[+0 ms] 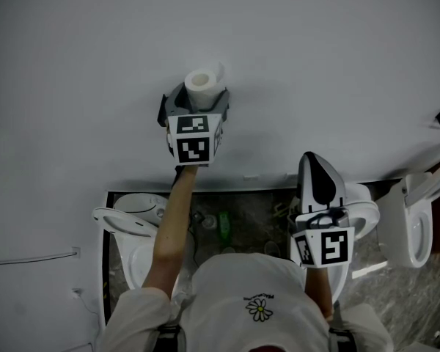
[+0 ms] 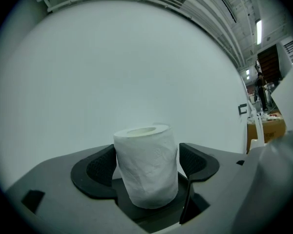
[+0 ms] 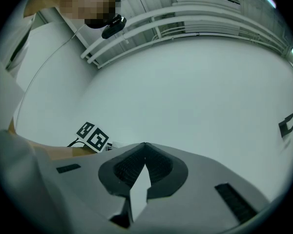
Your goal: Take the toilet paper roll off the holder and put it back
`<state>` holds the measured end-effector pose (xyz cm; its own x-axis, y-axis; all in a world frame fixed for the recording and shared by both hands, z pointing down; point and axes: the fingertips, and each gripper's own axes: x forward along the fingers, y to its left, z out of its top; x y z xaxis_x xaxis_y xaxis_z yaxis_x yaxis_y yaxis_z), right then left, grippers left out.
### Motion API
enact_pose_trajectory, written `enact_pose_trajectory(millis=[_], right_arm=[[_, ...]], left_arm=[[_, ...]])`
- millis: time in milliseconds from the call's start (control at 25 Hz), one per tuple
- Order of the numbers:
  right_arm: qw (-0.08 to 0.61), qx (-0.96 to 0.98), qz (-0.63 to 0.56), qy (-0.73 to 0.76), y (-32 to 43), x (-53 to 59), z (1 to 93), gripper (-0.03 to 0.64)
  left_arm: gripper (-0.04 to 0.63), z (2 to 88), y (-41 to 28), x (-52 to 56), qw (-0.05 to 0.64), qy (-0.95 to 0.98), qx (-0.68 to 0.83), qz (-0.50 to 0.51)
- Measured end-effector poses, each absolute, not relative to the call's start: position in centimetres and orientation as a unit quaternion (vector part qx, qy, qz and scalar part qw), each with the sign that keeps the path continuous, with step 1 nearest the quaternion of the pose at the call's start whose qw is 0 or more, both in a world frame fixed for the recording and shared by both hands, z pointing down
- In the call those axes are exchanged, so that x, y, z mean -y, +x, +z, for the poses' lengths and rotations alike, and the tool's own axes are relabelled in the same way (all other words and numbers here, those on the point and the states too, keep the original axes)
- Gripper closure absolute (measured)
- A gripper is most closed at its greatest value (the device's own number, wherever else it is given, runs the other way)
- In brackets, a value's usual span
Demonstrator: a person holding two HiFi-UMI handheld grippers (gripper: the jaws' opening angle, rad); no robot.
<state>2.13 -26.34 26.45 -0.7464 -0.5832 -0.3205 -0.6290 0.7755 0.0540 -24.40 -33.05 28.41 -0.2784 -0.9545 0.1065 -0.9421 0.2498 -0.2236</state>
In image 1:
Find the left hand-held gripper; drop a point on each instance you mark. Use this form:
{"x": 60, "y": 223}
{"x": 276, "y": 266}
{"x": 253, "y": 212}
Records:
{"x": 194, "y": 141}

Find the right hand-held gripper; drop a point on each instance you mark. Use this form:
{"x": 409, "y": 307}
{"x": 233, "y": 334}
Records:
{"x": 333, "y": 246}

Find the white toilet paper roll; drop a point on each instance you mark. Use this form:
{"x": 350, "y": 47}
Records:
{"x": 201, "y": 90}

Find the person's right forearm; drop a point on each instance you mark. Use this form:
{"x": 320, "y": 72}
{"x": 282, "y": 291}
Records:
{"x": 319, "y": 292}

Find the person's left forearm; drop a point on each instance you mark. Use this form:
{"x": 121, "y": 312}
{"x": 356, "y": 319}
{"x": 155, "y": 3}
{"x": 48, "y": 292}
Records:
{"x": 172, "y": 233}

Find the black wall paper holder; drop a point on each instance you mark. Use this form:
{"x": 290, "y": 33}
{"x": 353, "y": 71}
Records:
{"x": 162, "y": 114}

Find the white toilet with oval lid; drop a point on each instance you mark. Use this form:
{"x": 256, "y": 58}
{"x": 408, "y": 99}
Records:
{"x": 363, "y": 211}

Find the white toilet with boxy tank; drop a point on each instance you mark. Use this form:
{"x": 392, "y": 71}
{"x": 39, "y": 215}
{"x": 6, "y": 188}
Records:
{"x": 418, "y": 233}

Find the white toilet with round lid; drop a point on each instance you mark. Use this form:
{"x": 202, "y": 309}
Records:
{"x": 124, "y": 220}

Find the pale green plastic tubing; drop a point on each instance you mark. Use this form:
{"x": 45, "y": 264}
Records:
{"x": 280, "y": 211}

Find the person's grey shoe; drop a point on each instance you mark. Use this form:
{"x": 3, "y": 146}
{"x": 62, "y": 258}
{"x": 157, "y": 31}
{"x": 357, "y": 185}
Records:
{"x": 272, "y": 248}

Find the white flat strip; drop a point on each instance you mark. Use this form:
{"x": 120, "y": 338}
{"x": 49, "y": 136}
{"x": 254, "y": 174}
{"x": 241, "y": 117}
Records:
{"x": 370, "y": 269}

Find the green bottle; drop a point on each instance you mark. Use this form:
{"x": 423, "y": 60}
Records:
{"x": 224, "y": 227}

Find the person's dark shoe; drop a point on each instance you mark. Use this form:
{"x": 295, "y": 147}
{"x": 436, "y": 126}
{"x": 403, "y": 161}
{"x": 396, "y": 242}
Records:
{"x": 228, "y": 250}

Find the person's white flower-print shirt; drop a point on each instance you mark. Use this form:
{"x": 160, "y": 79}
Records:
{"x": 242, "y": 281}

